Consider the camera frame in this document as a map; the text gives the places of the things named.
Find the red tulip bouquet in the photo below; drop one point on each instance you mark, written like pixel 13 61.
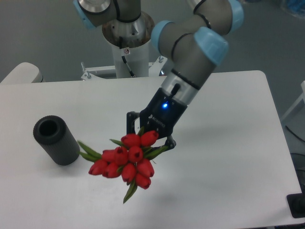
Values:
pixel 131 160

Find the blue plastic bag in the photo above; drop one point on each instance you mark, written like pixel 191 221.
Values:
pixel 294 7

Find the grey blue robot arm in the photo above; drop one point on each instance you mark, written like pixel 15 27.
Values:
pixel 196 47

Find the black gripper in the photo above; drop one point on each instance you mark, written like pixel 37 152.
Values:
pixel 161 115

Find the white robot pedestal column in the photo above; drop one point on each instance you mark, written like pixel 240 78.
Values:
pixel 130 45

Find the white frame at right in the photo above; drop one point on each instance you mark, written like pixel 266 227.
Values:
pixel 295 108

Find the white chair corner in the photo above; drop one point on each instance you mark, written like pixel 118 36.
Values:
pixel 23 73

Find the black device at table edge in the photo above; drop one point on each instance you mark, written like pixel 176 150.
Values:
pixel 296 204

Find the dark grey ribbed vase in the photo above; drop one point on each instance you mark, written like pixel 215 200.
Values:
pixel 53 135

